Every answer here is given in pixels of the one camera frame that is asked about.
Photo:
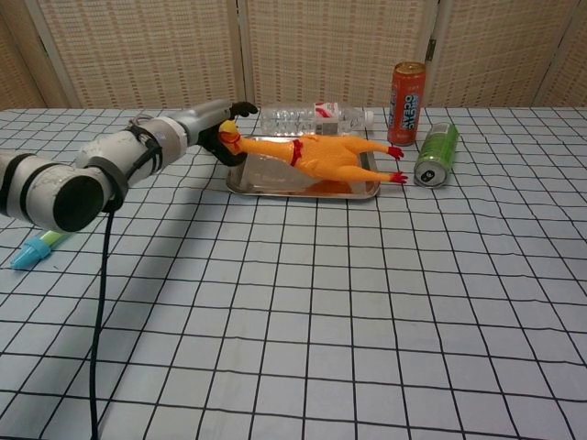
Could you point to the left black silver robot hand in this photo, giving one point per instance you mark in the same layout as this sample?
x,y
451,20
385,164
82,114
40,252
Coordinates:
x,y
202,121

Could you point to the yellow rubber chicken toy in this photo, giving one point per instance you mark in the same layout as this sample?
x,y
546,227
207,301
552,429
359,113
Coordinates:
x,y
321,156

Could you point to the shiny metal rectangular tray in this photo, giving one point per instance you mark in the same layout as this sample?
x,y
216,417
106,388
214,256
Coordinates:
x,y
270,179

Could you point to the clear plastic water bottle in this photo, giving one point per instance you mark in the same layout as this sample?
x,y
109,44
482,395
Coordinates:
x,y
284,120

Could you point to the beige woven folding screen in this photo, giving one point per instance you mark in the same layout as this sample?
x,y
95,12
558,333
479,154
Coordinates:
x,y
137,55

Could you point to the orange drink can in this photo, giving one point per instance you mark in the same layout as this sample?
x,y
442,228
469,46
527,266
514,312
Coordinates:
x,y
406,110

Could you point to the green blue water squirter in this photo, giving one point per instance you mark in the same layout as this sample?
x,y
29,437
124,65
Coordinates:
x,y
32,252

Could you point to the green drink can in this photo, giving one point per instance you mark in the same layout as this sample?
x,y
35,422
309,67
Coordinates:
x,y
435,146

